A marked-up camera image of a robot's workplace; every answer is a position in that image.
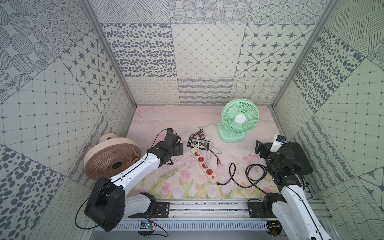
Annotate white fan cable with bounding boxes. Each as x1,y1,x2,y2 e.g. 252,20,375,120
176,122,223,157

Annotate cream power strip red sockets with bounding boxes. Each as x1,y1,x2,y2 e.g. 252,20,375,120
191,147,219,185

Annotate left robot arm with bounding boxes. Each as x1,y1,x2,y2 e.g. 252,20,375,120
80,128,184,232

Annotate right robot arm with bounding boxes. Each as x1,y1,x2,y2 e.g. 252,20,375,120
255,135,331,240

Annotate red banana plug leads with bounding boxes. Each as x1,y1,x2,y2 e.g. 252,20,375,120
210,150,221,165

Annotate beige desk fan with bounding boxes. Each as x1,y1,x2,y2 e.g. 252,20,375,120
83,133,142,180

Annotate green desk fan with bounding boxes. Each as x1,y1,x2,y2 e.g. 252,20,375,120
217,99,260,143

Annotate black tool case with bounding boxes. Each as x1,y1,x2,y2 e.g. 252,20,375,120
280,143,313,175

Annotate dark red clamp tool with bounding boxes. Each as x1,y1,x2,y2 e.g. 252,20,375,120
190,128,206,140

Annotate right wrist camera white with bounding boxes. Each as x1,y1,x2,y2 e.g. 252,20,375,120
270,135,287,152

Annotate black power strip cable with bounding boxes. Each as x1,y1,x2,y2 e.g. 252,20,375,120
216,162,271,190

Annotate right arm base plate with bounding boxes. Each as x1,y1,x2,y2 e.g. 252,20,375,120
247,199,276,219

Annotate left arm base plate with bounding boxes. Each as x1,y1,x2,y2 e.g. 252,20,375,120
129,202,170,219

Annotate aluminium mounting rail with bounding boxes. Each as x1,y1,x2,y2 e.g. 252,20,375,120
86,199,334,221

